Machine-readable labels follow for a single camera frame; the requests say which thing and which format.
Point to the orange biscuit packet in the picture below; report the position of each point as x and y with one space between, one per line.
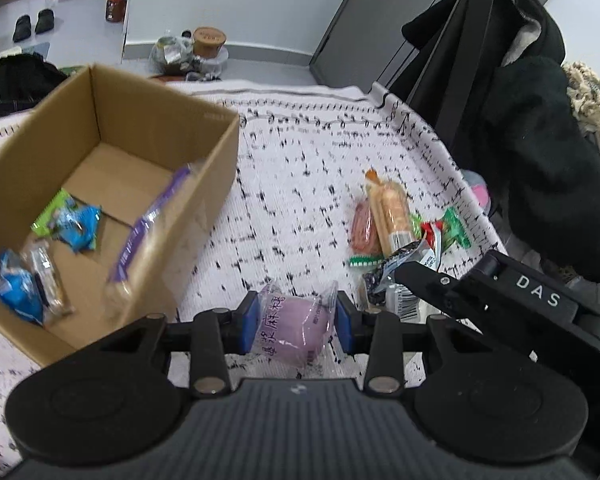
392 215

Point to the long purple snack packet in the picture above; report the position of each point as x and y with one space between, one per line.
130 245

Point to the small green snack packet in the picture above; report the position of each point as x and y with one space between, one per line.
47 215

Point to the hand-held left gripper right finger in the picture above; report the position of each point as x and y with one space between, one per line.
345 322

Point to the black fleece jacket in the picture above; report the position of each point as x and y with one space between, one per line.
545 160

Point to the beige fringed blanket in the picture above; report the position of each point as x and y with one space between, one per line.
595 105

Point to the clear plastic container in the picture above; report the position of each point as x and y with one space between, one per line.
472 176

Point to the brown cardboard box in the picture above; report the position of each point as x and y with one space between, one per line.
145 110

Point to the wooden lid jar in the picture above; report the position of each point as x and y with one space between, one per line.
209 40

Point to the black slipper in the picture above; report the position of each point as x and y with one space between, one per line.
45 21
22 29

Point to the red candy stick packet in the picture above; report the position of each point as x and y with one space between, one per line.
432 235

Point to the pink sausage packet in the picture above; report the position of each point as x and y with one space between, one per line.
364 230

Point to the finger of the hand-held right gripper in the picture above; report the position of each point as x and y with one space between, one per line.
425 285

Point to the black garment white lining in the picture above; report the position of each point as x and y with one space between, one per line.
440 20

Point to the dark grey panel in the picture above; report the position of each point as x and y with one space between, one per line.
370 25

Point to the black clothes pile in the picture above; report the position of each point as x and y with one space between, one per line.
20 80

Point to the pink cloth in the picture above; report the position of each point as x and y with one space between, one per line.
481 194

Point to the clear brown wafer packet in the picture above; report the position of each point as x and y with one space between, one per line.
47 275

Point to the blue snack packet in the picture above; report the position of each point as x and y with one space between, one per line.
17 285
80 227

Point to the plastic bag with wooden lid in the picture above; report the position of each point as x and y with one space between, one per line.
170 55

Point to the green white strip packet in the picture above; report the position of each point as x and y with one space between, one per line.
367 261

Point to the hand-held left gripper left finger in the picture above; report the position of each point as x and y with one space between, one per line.
247 317

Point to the black white snack packet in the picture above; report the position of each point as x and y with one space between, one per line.
380 280

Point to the green plum candy packet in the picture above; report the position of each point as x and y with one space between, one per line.
455 225

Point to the purple mochi packet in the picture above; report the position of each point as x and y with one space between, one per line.
295 325

